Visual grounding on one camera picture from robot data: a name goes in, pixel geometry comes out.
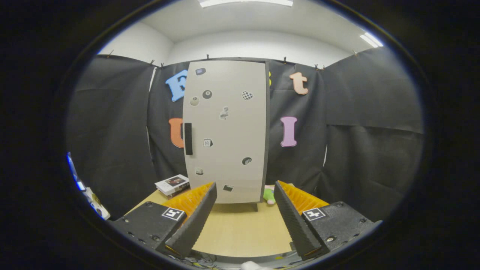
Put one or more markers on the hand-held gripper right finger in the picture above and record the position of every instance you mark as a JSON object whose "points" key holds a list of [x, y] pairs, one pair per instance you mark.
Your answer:
{"points": [[296, 221]]}

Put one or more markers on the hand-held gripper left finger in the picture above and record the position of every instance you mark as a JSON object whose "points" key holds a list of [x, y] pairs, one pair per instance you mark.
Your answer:
{"points": [[198, 221]]}

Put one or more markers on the grey shoe cabinet door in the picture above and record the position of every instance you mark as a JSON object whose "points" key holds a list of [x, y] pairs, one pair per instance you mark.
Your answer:
{"points": [[232, 142]]}

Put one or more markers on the grey shoe cabinet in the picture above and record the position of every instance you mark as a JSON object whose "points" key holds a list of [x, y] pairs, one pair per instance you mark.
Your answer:
{"points": [[267, 131]]}

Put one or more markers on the green and pink plush toy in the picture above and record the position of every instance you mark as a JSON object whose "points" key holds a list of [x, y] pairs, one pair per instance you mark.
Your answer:
{"points": [[268, 195]]}

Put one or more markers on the white book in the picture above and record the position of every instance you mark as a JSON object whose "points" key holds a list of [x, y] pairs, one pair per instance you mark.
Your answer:
{"points": [[170, 182]]}

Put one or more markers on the black backdrop cloth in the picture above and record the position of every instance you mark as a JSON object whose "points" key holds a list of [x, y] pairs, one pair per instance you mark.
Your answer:
{"points": [[356, 150]]}

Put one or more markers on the white printed box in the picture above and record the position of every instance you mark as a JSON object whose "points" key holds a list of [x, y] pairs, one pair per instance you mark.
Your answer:
{"points": [[96, 206]]}

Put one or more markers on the lit monitor screen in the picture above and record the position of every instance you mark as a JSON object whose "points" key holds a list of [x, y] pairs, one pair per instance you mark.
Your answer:
{"points": [[80, 185]]}

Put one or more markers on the small ceiling light panel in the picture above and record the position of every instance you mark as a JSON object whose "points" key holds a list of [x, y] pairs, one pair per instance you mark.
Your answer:
{"points": [[371, 39]]}

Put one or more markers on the long ceiling light panel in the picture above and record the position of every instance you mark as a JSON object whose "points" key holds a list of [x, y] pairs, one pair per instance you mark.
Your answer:
{"points": [[243, 3]]}

